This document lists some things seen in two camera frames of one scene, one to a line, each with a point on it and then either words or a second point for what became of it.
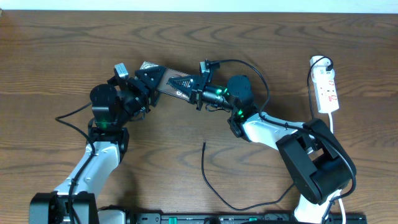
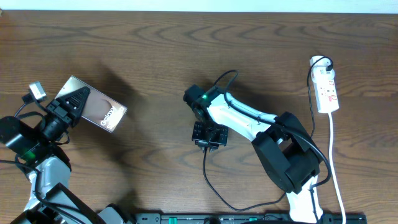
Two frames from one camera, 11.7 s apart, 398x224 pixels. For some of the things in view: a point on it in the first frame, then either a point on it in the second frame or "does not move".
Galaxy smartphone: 167,88 → 99,108
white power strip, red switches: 325,89 does not move
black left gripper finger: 152,76 → 76,99
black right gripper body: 208,94 → 209,135
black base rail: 247,218 does not move
